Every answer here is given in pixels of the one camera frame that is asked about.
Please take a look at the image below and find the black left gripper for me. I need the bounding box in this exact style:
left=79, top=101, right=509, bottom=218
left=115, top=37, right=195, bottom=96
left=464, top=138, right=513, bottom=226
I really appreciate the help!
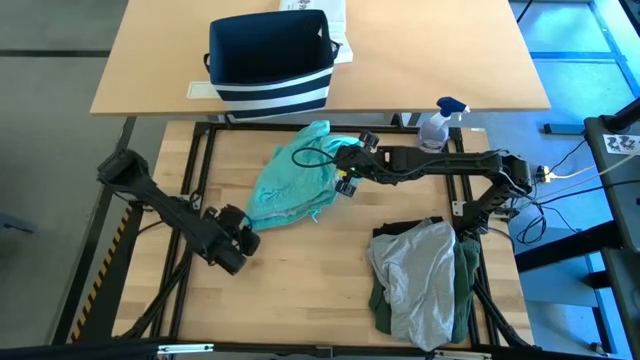
left=202, top=204, right=262, bottom=257

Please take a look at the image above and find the black aluminium table frame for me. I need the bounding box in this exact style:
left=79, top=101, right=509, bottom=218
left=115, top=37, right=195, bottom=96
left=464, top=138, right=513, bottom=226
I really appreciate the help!
left=119, top=121, right=536, bottom=360

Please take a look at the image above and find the dark green garment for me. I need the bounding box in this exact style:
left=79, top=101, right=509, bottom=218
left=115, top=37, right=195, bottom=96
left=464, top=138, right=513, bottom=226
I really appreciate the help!
left=368, top=234, right=481, bottom=346

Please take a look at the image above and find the navy white striped fabric bin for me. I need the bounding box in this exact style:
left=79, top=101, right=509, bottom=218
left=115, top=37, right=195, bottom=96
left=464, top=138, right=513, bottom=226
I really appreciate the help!
left=203, top=8, right=342, bottom=122

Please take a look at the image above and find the black T-shirt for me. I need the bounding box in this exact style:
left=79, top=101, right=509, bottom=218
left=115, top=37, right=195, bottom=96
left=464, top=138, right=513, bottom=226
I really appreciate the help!
left=372, top=216, right=446, bottom=240

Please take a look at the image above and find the white rectangular desk plate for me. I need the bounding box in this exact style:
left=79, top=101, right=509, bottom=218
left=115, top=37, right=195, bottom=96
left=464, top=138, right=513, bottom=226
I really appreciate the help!
left=186, top=80, right=222, bottom=100

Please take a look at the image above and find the spray bottle with blue head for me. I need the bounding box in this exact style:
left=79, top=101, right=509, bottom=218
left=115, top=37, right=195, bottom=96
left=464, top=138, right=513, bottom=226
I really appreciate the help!
left=416, top=95, right=472, bottom=154

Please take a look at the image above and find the black looped camera cable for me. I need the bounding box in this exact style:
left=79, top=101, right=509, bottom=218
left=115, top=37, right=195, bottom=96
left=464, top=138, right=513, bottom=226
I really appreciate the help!
left=291, top=146, right=342, bottom=170

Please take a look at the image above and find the light wooden desk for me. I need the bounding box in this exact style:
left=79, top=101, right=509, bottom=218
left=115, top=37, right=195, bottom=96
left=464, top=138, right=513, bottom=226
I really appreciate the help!
left=89, top=0, right=551, bottom=117

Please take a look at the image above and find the bright green garment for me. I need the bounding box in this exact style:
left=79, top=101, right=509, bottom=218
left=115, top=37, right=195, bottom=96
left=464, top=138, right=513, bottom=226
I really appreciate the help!
left=245, top=119, right=364, bottom=232

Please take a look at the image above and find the black power cable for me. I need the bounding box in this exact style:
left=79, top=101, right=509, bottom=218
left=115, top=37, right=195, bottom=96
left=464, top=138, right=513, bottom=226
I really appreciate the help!
left=514, top=169, right=640, bottom=246

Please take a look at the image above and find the yellow black hazard strip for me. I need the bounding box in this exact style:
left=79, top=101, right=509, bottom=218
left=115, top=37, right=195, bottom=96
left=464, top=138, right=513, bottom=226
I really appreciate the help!
left=69, top=207, right=132, bottom=344

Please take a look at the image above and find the white printed tag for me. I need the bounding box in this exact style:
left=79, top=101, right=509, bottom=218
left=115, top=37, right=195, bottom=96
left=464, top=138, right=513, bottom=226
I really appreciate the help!
left=602, top=133, right=640, bottom=155

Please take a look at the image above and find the grey patterned garment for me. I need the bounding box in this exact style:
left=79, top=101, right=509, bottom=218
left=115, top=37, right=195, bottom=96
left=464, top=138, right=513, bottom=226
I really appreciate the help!
left=368, top=218, right=457, bottom=353

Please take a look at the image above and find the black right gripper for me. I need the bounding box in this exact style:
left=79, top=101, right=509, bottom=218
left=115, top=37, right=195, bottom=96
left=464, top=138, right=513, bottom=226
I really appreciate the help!
left=333, top=130, right=390, bottom=198

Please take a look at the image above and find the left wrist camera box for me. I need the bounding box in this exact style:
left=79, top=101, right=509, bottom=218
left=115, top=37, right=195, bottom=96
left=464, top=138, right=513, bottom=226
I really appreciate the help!
left=214, top=248, right=249, bottom=277

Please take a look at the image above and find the black cart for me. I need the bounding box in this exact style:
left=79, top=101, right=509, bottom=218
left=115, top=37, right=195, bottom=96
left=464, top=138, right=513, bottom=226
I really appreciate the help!
left=583, top=97, right=640, bottom=360

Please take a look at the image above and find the silver metal bracket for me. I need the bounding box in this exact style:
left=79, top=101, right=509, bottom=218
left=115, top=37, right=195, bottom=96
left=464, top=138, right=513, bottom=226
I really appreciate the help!
left=433, top=348, right=492, bottom=360
left=157, top=343, right=215, bottom=355

